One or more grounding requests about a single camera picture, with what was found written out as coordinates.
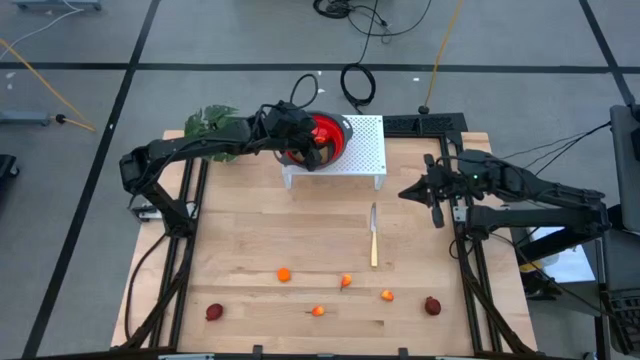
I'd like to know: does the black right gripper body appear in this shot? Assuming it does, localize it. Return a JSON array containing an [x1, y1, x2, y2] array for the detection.
[[423, 153, 471, 230]]

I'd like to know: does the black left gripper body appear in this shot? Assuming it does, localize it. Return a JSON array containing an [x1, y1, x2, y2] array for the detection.
[[252, 101, 324, 173]]

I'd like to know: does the red collapsible colander bowl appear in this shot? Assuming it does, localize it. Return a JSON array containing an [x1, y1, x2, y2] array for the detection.
[[273, 110, 354, 173]]

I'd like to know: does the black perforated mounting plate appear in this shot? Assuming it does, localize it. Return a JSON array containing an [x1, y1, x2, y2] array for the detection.
[[383, 112, 469, 136]]

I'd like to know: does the white perforated shelf riser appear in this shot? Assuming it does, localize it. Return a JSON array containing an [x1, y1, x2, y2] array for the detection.
[[282, 114, 388, 192]]

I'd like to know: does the green plant in white pot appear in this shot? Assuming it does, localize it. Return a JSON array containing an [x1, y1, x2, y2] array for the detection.
[[183, 104, 241, 164]]

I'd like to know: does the white sheet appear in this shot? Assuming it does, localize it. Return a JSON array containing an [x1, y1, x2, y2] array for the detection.
[[528, 233, 597, 285]]

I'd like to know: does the black keyboard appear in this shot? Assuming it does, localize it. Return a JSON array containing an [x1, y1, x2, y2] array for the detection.
[[602, 289, 640, 357]]

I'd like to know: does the grey floor base bar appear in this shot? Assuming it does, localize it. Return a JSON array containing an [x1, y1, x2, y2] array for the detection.
[[10, 0, 104, 12], [0, 110, 53, 126]]

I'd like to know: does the black floor equipment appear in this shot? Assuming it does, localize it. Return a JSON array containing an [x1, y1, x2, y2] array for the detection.
[[0, 153, 21, 180]]

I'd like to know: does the black aluminium table frame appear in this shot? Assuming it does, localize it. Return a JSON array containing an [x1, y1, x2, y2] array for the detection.
[[112, 112, 539, 360]]

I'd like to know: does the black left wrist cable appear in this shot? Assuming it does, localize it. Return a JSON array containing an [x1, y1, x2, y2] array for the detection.
[[288, 73, 320, 109]]

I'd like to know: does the knife with wooden handle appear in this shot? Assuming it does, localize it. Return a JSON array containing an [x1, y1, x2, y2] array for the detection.
[[369, 201, 380, 269]]

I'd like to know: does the black coiled cable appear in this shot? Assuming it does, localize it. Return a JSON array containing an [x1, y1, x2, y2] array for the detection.
[[339, 0, 381, 115]]

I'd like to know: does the yellow hanging cable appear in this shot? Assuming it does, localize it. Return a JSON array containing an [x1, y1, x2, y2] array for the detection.
[[418, 0, 465, 115]]

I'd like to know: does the black cable bundle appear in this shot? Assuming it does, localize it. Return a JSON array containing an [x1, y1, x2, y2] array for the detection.
[[312, 0, 434, 45]]

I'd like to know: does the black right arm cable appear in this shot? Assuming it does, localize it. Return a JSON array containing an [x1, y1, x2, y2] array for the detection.
[[492, 119, 614, 194]]

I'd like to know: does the black left base cable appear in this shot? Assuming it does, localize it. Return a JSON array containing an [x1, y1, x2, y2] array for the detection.
[[122, 232, 169, 344]]

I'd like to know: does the yellow floor cable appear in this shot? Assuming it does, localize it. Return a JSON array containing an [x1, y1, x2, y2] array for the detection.
[[0, 37, 98, 134]]

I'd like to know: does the white floor cable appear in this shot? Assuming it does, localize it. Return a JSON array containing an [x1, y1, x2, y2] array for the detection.
[[0, 7, 84, 49]]

